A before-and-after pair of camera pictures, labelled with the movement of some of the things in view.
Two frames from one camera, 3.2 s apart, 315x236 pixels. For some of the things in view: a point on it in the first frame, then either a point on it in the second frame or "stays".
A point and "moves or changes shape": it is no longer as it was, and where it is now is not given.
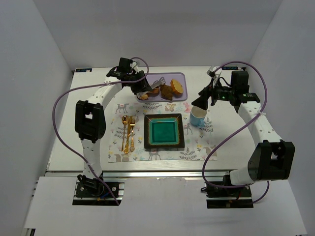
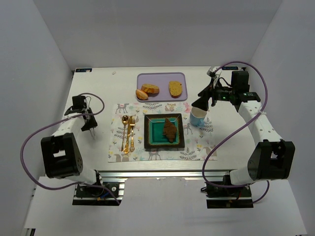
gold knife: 127,147 stays
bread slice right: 177,88 stays
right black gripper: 209,95 stays
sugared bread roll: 144,97 stays
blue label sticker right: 230,68 stays
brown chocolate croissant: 166,92 → 170,131
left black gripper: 141,88 → 91,124
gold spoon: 124,121 stays
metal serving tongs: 155,84 moves or changes shape
